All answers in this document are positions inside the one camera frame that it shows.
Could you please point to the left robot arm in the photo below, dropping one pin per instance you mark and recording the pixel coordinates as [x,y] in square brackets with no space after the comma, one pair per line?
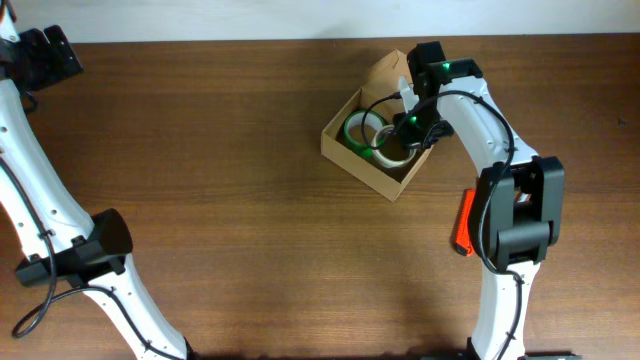
[64,247]

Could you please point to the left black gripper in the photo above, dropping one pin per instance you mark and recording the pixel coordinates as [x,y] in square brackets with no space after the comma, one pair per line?
[53,69]

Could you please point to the brown cardboard box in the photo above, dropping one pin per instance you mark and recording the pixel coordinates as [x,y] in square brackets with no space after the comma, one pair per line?
[380,83]

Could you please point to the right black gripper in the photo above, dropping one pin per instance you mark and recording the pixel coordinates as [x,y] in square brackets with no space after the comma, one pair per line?
[410,138]

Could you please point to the orange utility knife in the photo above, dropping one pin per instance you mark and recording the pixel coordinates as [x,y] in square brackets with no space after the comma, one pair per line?
[462,240]

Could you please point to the white tape roll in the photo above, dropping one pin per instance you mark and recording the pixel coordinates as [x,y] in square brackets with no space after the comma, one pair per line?
[388,151]

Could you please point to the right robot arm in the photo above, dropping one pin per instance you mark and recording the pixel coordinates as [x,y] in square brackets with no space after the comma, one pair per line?
[515,214]

